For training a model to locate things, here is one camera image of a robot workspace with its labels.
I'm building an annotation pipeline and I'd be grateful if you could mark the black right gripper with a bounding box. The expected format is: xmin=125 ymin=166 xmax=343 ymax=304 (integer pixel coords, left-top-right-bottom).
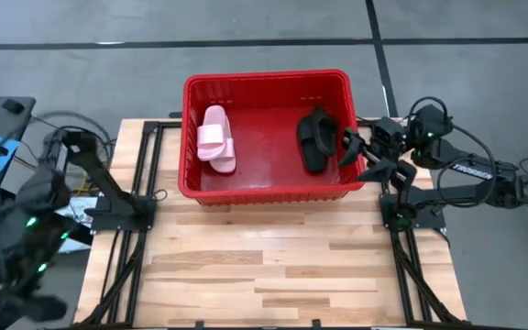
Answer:
xmin=338 ymin=129 xmax=417 ymax=193

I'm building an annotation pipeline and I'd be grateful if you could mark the red plastic bin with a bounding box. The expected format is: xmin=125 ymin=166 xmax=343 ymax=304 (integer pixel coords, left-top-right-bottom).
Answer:
xmin=177 ymin=68 xmax=366 ymax=206

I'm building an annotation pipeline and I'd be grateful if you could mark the white paper sheet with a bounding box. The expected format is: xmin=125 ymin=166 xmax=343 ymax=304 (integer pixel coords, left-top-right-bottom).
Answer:
xmin=57 ymin=196 xmax=96 ymax=254

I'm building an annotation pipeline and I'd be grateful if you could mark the small black desk object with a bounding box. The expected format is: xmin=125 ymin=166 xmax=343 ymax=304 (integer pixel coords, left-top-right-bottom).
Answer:
xmin=1 ymin=98 xmax=26 ymax=115

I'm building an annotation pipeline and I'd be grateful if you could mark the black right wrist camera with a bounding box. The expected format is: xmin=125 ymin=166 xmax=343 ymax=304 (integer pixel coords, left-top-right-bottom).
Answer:
xmin=373 ymin=117 xmax=406 ymax=149

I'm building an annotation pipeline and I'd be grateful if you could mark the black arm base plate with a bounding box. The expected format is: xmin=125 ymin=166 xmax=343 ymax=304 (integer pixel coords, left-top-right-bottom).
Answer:
xmin=381 ymin=194 xmax=447 ymax=230
xmin=90 ymin=194 xmax=159 ymax=233

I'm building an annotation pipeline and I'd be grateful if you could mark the black aluminium frame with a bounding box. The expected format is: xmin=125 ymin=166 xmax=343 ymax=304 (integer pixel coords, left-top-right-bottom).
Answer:
xmin=78 ymin=119 xmax=185 ymax=327
xmin=357 ymin=118 xmax=465 ymax=327

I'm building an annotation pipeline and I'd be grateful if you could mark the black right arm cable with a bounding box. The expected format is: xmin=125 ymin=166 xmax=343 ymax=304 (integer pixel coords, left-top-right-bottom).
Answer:
xmin=408 ymin=95 xmax=498 ymax=208

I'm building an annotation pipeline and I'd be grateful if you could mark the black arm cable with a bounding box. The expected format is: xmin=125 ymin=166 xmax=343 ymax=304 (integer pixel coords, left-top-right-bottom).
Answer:
xmin=29 ymin=109 xmax=115 ymax=161
xmin=408 ymin=95 xmax=498 ymax=208

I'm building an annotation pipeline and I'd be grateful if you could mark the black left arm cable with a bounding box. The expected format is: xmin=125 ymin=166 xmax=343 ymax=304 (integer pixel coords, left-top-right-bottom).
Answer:
xmin=29 ymin=109 xmax=115 ymax=161

